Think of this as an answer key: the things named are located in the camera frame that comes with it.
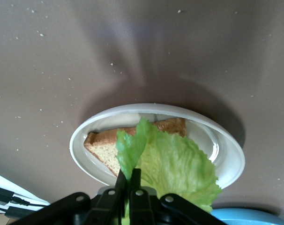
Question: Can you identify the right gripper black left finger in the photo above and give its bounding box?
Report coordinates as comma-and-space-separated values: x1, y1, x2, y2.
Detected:
15, 168, 128, 225

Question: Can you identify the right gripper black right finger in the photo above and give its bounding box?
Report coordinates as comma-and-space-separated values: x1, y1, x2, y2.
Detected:
129, 168, 224, 225

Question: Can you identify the green lettuce leaf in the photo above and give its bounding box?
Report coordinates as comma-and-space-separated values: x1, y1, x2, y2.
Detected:
115, 117, 223, 225

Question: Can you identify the brown toast bread slice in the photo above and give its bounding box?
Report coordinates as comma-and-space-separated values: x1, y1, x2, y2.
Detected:
83, 117, 187, 178

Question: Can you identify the beige round plate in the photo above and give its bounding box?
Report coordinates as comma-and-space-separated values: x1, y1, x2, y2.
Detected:
69, 103, 246, 190

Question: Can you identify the blue round plate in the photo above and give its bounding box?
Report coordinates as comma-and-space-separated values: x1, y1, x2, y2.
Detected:
211, 207, 284, 225

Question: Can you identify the black power adapter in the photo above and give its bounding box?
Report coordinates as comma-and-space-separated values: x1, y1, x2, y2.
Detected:
0, 205, 30, 218
0, 184, 49, 208

